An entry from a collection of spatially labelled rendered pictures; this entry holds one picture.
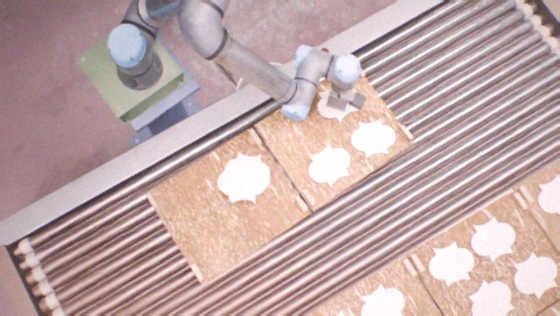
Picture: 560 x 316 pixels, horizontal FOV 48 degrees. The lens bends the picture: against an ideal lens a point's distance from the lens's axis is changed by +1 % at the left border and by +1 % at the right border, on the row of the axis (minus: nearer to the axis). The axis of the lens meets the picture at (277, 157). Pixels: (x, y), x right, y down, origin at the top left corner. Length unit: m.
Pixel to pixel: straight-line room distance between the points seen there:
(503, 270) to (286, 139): 0.80
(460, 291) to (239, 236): 0.71
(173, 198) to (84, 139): 1.21
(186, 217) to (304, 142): 0.46
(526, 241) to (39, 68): 2.40
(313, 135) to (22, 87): 1.76
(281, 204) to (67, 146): 1.47
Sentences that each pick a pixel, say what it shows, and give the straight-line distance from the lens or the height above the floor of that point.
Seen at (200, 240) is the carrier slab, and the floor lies 0.94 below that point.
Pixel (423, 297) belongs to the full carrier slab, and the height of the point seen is 0.94.
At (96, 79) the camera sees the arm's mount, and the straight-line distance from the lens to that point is 2.19.
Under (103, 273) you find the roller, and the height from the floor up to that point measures 0.92.
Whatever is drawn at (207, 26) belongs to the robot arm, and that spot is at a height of 1.49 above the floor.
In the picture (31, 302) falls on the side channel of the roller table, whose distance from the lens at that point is 2.10.
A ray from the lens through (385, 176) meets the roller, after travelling 2.08.
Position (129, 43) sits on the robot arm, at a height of 1.19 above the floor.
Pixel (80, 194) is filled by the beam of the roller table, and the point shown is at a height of 0.92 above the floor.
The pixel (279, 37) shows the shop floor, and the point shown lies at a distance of 3.24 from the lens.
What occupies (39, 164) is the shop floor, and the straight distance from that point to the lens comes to 3.22.
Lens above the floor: 2.91
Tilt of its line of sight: 75 degrees down
